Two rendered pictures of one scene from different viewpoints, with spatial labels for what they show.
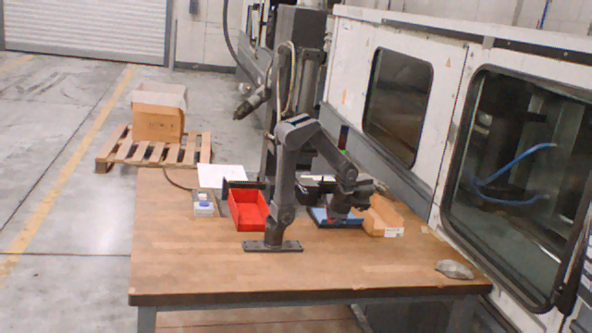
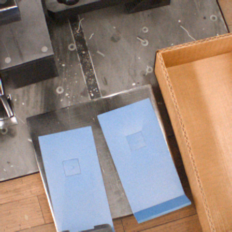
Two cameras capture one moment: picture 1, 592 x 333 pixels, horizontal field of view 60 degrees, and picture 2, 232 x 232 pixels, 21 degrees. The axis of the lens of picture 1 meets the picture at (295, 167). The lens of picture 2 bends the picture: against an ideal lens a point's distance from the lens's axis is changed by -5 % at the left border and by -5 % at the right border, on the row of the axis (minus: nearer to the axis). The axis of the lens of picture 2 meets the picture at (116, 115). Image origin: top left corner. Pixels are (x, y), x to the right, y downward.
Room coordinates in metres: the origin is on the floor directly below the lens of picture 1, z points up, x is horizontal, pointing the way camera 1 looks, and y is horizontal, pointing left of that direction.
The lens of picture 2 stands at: (1.63, -0.19, 1.71)
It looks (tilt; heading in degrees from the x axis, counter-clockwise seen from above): 74 degrees down; 2
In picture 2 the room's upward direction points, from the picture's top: 1 degrees counter-clockwise
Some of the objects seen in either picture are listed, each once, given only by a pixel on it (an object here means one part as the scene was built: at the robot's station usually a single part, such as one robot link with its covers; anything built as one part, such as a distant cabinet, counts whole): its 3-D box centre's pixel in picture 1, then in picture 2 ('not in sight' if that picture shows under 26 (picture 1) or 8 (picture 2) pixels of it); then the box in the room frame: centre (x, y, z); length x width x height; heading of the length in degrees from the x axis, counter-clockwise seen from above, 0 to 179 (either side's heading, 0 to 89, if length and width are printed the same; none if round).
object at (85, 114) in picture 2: (333, 216); (104, 160); (1.80, -0.17, 0.91); 0.17 x 0.16 x 0.02; 107
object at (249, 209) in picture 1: (249, 209); not in sight; (1.72, 0.15, 0.93); 0.25 x 0.12 x 0.06; 17
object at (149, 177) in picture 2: (347, 213); (144, 160); (1.79, -0.22, 0.93); 0.15 x 0.07 x 0.03; 21
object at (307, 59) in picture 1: (302, 86); not in sight; (1.93, 0.01, 1.37); 0.11 x 0.09 x 0.30; 107
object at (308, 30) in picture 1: (298, 62); not in sight; (2.06, 0.04, 1.44); 0.17 x 0.13 x 0.42; 17
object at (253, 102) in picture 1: (255, 100); not in sight; (2.16, 0.21, 1.25); 0.19 x 0.07 x 0.19; 107
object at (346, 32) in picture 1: (343, 47); not in sight; (3.60, -0.22, 1.41); 0.25 x 0.01 x 0.33; 14
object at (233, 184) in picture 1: (247, 188); not in sight; (1.88, 0.18, 0.95); 0.15 x 0.03 x 0.10; 107
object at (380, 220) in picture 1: (375, 215); (228, 136); (1.83, -0.33, 0.93); 0.25 x 0.13 x 0.08; 17
